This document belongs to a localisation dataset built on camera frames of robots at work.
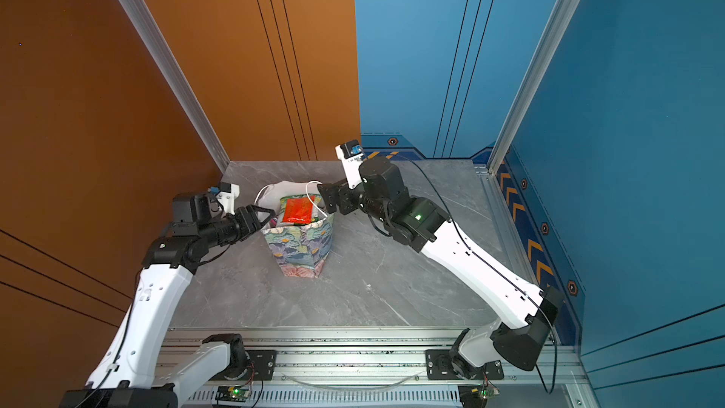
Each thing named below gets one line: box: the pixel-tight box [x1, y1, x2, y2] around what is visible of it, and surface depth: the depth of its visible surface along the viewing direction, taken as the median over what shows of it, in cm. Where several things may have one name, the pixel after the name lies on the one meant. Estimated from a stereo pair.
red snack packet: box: [282, 197, 313, 224], surface depth 81 cm
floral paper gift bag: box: [253, 180, 335, 279], surface depth 80 cm
